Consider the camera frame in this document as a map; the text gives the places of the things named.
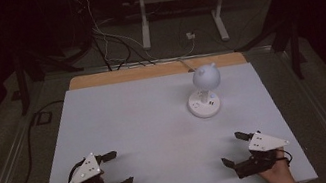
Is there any white round-headed table lamp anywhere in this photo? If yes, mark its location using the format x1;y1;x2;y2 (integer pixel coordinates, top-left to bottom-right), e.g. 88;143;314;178
180;61;228;122

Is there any white lamp cable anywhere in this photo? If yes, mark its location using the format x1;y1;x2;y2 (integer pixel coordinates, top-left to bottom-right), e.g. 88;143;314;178
178;56;196;75

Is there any black tripod stand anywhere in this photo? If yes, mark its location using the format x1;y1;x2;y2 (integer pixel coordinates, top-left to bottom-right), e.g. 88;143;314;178
230;13;312;91
1;33;101;118

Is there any white table cover sheet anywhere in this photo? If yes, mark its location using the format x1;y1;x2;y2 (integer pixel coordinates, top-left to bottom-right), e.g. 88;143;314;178
18;50;320;183

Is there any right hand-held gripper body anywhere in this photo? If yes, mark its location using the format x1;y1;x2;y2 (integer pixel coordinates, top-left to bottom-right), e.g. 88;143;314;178
228;127;294;180

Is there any hand-held gripper black cable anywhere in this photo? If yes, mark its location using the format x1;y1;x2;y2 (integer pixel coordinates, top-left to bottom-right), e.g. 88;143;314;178
62;158;91;183
275;146;296;168

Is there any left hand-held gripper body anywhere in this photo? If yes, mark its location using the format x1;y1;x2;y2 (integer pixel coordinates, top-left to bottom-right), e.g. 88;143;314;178
63;148;121;183

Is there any black floor bracket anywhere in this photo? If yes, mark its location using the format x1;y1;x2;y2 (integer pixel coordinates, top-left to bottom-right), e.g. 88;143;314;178
33;109;55;127

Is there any person's right hand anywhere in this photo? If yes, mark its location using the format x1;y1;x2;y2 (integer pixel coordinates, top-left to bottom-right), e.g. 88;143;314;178
255;146;297;183

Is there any bundle of black cables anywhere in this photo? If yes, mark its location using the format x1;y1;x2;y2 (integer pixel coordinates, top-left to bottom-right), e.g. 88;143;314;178
90;19;157;75

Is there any wooden table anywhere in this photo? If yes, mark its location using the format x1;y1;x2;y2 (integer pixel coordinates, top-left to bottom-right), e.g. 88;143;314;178
66;47;248;96

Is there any right hand-held gripper black cable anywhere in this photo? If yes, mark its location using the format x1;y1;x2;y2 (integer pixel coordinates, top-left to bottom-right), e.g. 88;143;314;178
275;146;296;168

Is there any white plug adapter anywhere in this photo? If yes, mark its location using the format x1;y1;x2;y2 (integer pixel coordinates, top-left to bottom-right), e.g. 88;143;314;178
185;31;196;42

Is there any left hand-held gripper black cable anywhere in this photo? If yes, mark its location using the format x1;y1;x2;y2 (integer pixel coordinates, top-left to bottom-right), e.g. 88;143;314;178
62;158;91;183

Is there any thin white hanging cable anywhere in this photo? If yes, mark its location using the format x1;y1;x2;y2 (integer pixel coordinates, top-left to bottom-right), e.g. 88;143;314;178
78;0;153;72

